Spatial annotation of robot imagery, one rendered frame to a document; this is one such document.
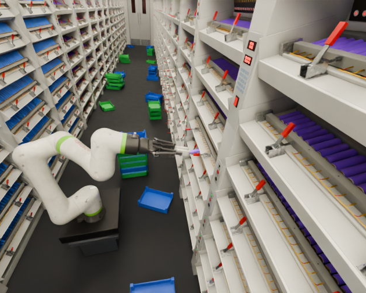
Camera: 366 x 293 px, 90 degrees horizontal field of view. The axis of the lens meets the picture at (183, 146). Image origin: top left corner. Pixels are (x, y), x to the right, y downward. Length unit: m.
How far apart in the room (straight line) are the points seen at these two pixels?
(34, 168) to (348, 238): 1.20
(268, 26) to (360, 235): 0.46
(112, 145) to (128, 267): 1.13
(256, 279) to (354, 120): 0.55
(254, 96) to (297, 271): 0.45
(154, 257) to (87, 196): 0.75
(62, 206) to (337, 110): 1.28
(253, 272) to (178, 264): 1.03
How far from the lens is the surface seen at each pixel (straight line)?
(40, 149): 1.18
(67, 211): 1.33
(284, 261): 0.57
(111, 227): 1.46
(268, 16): 0.56
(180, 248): 1.75
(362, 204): 0.44
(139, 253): 1.74
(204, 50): 1.24
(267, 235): 0.59
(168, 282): 1.66
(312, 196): 0.45
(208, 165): 0.99
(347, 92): 0.39
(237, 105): 0.63
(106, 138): 0.80
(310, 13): 0.61
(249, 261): 0.75
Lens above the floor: 1.60
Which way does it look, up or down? 37 degrees down
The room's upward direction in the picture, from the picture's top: 6 degrees clockwise
